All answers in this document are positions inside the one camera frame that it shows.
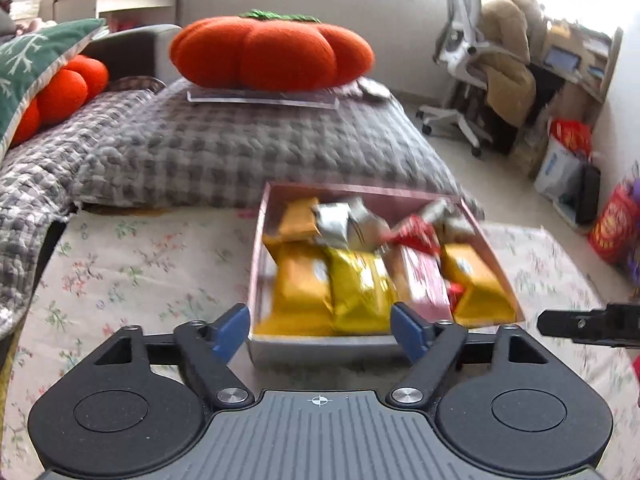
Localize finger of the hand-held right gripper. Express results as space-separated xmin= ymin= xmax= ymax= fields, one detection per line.
xmin=537 ymin=308 xmax=609 ymax=346

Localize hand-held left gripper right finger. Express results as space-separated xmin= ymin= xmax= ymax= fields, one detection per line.
xmin=390 ymin=301 xmax=551 ymax=407

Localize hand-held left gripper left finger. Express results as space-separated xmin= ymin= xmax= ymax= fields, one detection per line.
xmin=92 ymin=303 xmax=254 ymax=409

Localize yellow snack packet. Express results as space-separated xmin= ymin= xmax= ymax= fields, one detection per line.
xmin=322 ymin=246 xmax=401 ymax=336

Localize pink cardboard box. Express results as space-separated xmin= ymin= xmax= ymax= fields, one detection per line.
xmin=246 ymin=182 xmax=526 ymax=369

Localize pink red snack packet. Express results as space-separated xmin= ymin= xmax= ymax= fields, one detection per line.
xmin=384 ymin=245 xmax=455 ymax=322

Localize large orange snack packet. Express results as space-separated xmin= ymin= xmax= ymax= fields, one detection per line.
xmin=262 ymin=234 xmax=335 ymax=337

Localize purple object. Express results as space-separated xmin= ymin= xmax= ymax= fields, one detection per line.
xmin=625 ymin=160 xmax=640 ymax=288

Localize large red gift bag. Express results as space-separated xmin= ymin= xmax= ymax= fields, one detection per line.
xmin=589 ymin=182 xmax=639 ymax=267

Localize silver white snack packet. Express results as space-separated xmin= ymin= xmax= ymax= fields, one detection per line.
xmin=347 ymin=197 xmax=386 ymax=251
xmin=312 ymin=201 xmax=352 ymax=247

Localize clear silver snack packet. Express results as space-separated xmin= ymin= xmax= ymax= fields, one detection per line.
xmin=422 ymin=199 xmax=476 ymax=244

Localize floral bed sheet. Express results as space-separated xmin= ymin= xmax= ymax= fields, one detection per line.
xmin=0 ymin=207 xmax=640 ymax=480

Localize small orange snack packet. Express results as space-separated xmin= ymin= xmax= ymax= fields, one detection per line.
xmin=277 ymin=197 xmax=322 ymax=242

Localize black bag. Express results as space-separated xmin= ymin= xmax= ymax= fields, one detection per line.
xmin=575 ymin=164 xmax=602 ymax=227

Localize white blue plastic bag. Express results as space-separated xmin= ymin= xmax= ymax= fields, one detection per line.
xmin=534 ymin=135 xmax=585 ymax=202

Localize grey checked blanket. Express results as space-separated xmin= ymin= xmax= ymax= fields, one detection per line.
xmin=0 ymin=77 xmax=486 ymax=342

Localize small red gift bag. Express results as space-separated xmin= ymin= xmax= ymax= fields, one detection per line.
xmin=549 ymin=119 xmax=594 ymax=161

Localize clear plastic sheet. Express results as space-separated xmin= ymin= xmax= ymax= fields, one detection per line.
xmin=186 ymin=87 xmax=341 ymax=111

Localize small grey pouch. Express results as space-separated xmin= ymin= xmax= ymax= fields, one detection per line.
xmin=357 ymin=79 xmax=394 ymax=104

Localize wooden desk shelf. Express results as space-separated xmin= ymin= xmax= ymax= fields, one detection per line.
xmin=542 ymin=17 xmax=625 ymax=107

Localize blue grey tablet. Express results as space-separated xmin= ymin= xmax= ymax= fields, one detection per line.
xmin=542 ymin=45 xmax=584 ymax=74

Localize large orange pumpkin cushion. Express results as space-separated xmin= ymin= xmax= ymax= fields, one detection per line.
xmin=170 ymin=9 xmax=376 ymax=94

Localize white office chair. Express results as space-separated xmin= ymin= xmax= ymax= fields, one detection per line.
xmin=416 ymin=0 xmax=501 ymax=159

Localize small orange pumpkin cushion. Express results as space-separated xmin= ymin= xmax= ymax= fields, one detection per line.
xmin=10 ymin=55 xmax=110 ymax=147

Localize beige coat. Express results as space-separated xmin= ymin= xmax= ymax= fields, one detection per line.
xmin=480 ymin=0 xmax=549 ymax=127

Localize green patterned pillow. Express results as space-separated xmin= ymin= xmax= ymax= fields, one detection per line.
xmin=0 ymin=18 xmax=106 ymax=157

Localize white side table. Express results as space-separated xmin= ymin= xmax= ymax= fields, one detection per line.
xmin=95 ymin=0 xmax=187 ymax=29

